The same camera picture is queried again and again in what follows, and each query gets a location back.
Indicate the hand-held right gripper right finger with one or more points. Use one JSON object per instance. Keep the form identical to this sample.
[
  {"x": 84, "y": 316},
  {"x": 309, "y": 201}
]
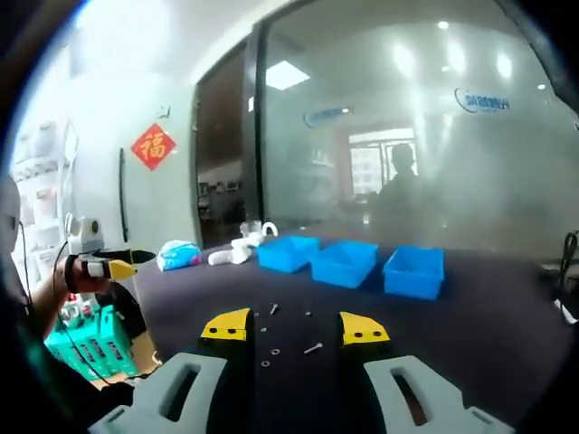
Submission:
[{"x": 407, "y": 398}]

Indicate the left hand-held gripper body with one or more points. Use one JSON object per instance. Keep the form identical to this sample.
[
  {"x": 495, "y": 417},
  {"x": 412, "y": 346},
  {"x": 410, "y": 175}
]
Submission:
[{"x": 83, "y": 233}]

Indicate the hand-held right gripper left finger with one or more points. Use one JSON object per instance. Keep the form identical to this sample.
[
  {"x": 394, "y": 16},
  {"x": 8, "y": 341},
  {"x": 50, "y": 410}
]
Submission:
[{"x": 181, "y": 398}]

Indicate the silver screw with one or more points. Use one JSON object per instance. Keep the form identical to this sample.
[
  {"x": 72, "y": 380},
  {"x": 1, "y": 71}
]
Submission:
[
  {"x": 273, "y": 308},
  {"x": 313, "y": 348}
]

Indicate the blue plastic bin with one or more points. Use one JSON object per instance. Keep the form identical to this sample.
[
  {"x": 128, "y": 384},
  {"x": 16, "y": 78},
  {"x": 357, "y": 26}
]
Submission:
[
  {"x": 414, "y": 276},
  {"x": 287, "y": 255},
  {"x": 344, "y": 267}
]

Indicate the person's left hand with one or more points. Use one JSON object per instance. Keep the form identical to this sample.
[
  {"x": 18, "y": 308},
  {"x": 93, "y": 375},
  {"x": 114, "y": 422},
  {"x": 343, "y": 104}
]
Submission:
[{"x": 79, "y": 282}]

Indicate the black bag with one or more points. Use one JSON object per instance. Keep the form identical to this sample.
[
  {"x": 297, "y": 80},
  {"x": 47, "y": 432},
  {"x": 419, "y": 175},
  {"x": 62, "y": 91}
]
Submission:
[{"x": 129, "y": 312}]

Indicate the blue white tissue pack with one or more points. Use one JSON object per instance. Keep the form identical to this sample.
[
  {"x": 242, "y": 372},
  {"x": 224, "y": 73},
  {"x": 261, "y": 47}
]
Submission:
[{"x": 178, "y": 257}]

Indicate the red white packet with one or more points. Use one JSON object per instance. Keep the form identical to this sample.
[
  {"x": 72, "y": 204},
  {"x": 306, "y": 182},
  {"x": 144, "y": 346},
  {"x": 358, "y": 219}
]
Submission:
[{"x": 81, "y": 309}]

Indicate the white shelf rack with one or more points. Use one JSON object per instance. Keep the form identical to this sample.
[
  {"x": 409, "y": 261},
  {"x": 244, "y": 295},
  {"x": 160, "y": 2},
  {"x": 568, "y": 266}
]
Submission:
[{"x": 43, "y": 190}]

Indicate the white worn head device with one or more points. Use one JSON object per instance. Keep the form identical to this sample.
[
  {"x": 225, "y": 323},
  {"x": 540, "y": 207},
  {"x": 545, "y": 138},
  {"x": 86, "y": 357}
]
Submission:
[{"x": 9, "y": 203}]

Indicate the dark grey tablecloth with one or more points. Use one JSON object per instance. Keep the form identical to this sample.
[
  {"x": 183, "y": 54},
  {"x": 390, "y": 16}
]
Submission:
[{"x": 452, "y": 325}]

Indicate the white pipe fitting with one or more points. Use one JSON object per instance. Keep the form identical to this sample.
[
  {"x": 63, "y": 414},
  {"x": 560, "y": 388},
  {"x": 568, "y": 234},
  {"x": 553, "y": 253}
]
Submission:
[
  {"x": 244, "y": 248},
  {"x": 220, "y": 258}
]

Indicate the red diamond paper decoration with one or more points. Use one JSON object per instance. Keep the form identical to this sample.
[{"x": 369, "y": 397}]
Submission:
[{"x": 154, "y": 147}]

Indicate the clear glass mug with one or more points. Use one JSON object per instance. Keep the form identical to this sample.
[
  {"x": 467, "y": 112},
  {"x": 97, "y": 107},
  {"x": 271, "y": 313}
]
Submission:
[{"x": 248, "y": 228}]

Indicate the person operator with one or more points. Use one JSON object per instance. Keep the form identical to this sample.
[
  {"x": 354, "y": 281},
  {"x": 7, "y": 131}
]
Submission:
[{"x": 45, "y": 398}]

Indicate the white arched plastic piece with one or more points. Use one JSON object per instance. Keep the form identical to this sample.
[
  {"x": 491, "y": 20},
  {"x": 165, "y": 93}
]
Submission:
[{"x": 270, "y": 226}]

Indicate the white label sticker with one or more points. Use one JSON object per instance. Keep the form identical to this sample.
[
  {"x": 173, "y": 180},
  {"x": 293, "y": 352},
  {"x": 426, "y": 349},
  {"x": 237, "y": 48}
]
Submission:
[{"x": 250, "y": 104}]

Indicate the blue logo glass sticker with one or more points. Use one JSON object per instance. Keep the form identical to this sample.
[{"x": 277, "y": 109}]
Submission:
[
  {"x": 328, "y": 115},
  {"x": 481, "y": 101}
]

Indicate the small wall hook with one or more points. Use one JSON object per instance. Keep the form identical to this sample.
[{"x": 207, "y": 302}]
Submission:
[{"x": 164, "y": 111}]

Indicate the black door frame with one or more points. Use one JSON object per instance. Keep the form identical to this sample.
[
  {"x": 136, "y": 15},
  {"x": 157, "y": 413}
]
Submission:
[{"x": 258, "y": 135}]

